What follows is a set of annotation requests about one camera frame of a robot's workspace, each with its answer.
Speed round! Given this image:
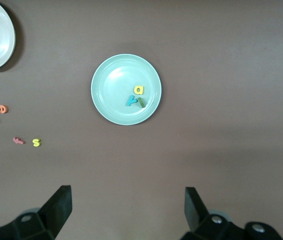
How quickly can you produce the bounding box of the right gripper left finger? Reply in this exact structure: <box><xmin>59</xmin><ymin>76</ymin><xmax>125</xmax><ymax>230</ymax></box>
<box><xmin>0</xmin><ymin>185</ymin><xmax>73</xmax><ymax>240</ymax></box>

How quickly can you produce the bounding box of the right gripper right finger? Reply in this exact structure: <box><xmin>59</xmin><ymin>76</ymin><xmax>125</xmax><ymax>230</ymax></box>
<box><xmin>183</xmin><ymin>186</ymin><xmax>283</xmax><ymax>240</ymax></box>

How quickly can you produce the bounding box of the light green plate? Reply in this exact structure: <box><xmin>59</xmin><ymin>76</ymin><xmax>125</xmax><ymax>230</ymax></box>
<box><xmin>90</xmin><ymin>53</ymin><xmax>163</xmax><ymax>126</ymax></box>

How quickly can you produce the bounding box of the teal foam letter y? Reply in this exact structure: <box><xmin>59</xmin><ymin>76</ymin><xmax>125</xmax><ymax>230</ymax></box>
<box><xmin>125</xmin><ymin>94</ymin><xmax>139</xmax><ymax>107</ymax></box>

